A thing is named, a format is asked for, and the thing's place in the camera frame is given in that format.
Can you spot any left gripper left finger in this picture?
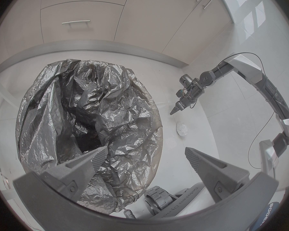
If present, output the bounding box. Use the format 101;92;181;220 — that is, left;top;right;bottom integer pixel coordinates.
40;146;108;203

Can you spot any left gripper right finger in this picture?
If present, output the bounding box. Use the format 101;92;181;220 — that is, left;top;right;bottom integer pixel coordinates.
184;147;251;204

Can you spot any white paper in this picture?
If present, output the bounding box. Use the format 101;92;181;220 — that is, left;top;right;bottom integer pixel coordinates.
176;121;189;137

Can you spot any black plastic bag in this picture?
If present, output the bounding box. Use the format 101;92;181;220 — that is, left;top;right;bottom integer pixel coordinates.
16;59;164;215

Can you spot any beige cabinet with drawers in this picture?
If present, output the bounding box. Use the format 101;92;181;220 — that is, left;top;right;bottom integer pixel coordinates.
0;0;235;75

